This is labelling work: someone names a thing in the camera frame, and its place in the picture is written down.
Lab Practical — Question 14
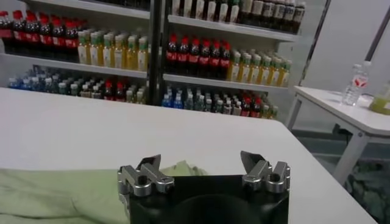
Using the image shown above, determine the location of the crumpled pale green garment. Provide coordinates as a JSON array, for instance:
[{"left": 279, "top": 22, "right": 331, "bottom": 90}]
[{"left": 350, "top": 170, "right": 390, "bottom": 223}]

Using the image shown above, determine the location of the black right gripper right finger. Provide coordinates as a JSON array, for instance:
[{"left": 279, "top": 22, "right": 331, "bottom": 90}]
[{"left": 239, "top": 150, "right": 291, "bottom": 194}]

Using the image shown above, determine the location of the red-cap cola bottle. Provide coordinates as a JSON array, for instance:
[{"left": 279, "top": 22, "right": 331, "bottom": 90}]
[
  {"left": 199, "top": 39, "right": 211, "bottom": 78},
  {"left": 188, "top": 37, "right": 200, "bottom": 77},
  {"left": 166, "top": 33, "right": 179, "bottom": 74},
  {"left": 103, "top": 79, "right": 114, "bottom": 101},
  {"left": 25, "top": 11, "right": 39, "bottom": 57},
  {"left": 240, "top": 97, "right": 251, "bottom": 117},
  {"left": 115, "top": 81, "right": 126, "bottom": 102},
  {"left": 12, "top": 10, "right": 26, "bottom": 55},
  {"left": 209, "top": 40, "right": 221, "bottom": 79},
  {"left": 178, "top": 35, "right": 190, "bottom": 75},
  {"left": 0, "top": 10, "right": 12, "bottom": 54},
  {"left": 64, "top": 18, "right": 79, "bottom": 61},
  {"left": 219, "top": 41, "right": 232, "bottom": 80},
  {"left": 250, "top": 97, "right": 262, "bottom": 119},
  {"left": 38, "top": 13, "right": 52, "bottom": 58},
  {"left": 51, "top": 16, "right": 65, "bottom": 60}
]

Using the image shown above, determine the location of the light green polo shirt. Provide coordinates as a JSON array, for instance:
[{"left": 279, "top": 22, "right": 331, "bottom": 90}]
[{"left": 0, "top": 160, "right": 208, "bottom": 224}]

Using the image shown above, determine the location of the green-cap dark tea bottle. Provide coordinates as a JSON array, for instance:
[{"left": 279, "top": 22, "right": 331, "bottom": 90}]
[
  {"left": 229, "top": 0, "right": 240, "bottom": 24},
  {"left": 182, "top": 0, "right": 193, "bottom": 18},
  {"left": 208, "top": 0, "right": 219, "bottom": 21},
  {"left": 194, "top": 0, "right": 205, "bottom": 19},
  {"left": 218, "top": 0, "right": 229, "bottom": 23}
]

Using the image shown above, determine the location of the white side table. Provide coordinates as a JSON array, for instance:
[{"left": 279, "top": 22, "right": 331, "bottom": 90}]
[{"left": 286, "top": 85, "right": 390, "bottom": 186}]

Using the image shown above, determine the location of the yellow-green drink container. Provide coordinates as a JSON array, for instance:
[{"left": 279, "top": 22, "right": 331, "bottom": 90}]
[{"left": 368, "top": 82, "right": 390, "bottom": 116}]

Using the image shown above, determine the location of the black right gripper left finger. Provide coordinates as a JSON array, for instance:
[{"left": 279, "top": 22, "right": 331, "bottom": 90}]
[{"left": 117, "top": 154, "right": 175, "bottom": 214}]

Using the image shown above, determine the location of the clear red-label water bottle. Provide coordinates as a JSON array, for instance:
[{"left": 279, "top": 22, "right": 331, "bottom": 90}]
[
  {"left": 360, "top": 60, "right": 373, "bottom": 92},
  {"left": 341, "top": 63, "right": 364, "bottom": 107}
]

